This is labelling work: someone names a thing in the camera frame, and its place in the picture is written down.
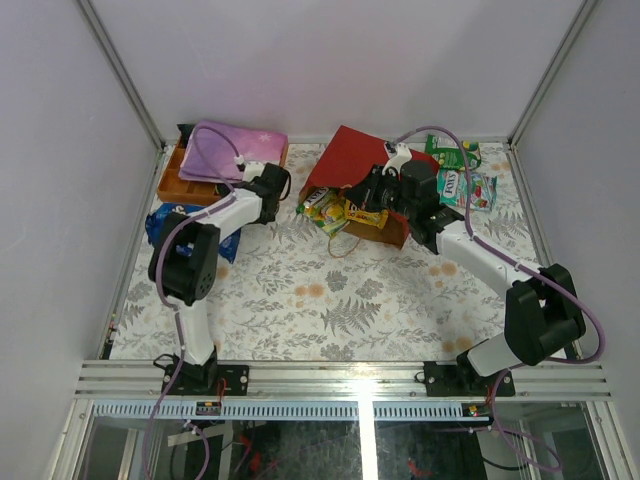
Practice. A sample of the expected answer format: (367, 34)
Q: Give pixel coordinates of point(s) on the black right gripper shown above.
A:
(364, 194)

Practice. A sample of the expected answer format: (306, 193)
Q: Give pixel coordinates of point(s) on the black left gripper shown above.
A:
(279, 181)

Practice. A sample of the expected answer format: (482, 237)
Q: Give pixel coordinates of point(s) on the yellow M&M's packet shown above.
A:
(375, 219)

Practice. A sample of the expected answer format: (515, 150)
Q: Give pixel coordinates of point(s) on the yellow green Fox's candy bag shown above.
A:
(326, 209)

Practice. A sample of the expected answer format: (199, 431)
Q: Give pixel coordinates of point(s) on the blue Oreo snack bag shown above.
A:
(154, 225)

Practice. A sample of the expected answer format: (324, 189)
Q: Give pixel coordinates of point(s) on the teal Fox's candy bag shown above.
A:
(453, 190)

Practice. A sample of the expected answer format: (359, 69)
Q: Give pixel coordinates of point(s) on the green candy packet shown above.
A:
(446, 152)

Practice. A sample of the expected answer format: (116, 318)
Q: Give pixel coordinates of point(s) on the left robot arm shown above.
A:
(184, 261)

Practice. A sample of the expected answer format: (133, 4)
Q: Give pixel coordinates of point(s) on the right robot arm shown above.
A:
(541, 313)

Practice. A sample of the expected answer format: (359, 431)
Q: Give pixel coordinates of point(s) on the wooden compartment tray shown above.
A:
(172, 189)

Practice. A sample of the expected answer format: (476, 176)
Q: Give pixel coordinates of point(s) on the dark patterned cloth at back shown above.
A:
(185, 130)

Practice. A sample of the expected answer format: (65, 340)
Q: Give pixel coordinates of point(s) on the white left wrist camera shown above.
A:
(249, 169)

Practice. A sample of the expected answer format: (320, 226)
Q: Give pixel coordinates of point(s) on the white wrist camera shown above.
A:
(249, 169)
(398, 155)

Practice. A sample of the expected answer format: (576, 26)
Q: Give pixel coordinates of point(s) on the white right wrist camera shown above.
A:
(398, 155)

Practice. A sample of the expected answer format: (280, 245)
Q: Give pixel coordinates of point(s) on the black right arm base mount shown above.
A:
(446, 379)

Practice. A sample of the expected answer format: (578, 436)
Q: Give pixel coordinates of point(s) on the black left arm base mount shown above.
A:
(211, 379)

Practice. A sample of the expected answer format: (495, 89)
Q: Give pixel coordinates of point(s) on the aluminium front rail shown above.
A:
(310, 380)

